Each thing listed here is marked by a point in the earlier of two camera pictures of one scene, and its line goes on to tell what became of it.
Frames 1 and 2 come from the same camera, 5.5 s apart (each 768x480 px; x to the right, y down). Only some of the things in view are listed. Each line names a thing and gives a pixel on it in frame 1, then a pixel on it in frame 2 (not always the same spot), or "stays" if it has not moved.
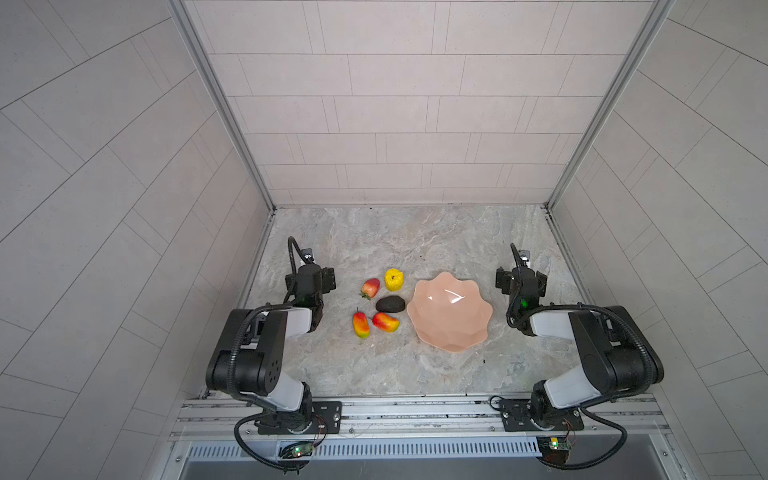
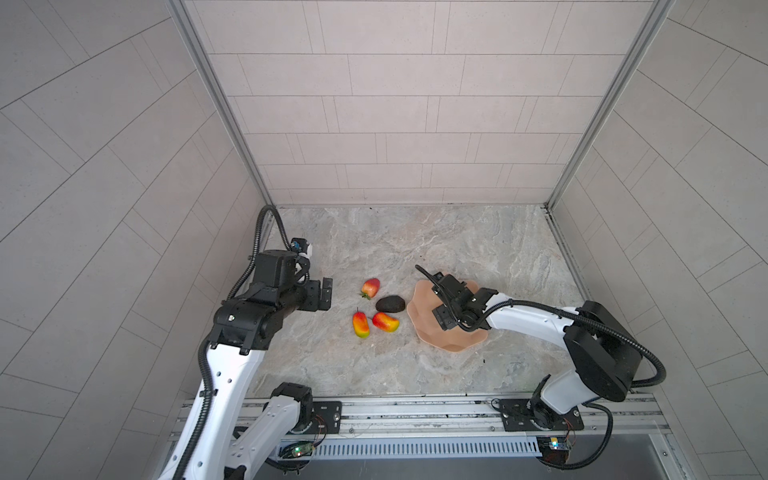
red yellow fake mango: x=385 y=322 stays
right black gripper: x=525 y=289 to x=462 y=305
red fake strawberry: x=370 y=288 stays
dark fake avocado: x=390 y=304 stays
